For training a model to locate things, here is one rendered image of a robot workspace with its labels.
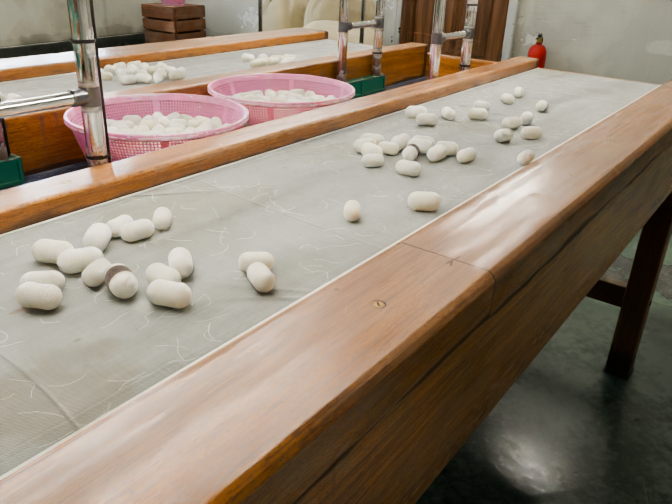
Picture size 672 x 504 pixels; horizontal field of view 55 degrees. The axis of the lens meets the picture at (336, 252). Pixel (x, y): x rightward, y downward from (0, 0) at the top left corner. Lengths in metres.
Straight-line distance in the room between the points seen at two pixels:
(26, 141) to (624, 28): 4.65
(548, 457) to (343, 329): 1.16
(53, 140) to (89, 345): 0.63
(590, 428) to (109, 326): 1.34
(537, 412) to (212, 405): 1.35
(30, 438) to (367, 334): 0.22
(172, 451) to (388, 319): 0.18
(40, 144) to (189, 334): 0.64
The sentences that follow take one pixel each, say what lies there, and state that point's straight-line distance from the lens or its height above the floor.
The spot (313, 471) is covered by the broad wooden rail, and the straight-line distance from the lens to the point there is 0.39.
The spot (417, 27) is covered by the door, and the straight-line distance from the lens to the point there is 5.70.
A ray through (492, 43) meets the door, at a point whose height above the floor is 0.36.
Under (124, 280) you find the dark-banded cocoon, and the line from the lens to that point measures 0.53.
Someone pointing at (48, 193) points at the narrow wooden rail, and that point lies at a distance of 0.72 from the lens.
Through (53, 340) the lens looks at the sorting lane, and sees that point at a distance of 0.51.
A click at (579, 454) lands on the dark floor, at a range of 1.60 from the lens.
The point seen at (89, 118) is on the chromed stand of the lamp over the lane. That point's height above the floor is 0.82.
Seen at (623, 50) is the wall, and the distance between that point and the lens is 5.29.
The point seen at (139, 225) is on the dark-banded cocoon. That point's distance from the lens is 0.64.
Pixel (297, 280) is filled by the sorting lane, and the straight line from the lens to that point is 0.56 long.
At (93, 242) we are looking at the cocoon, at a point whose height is 0.75.
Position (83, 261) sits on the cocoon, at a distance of 0.58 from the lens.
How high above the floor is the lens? 1.00
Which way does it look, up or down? 25 degrees down
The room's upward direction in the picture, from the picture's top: 2 degrees clockwise
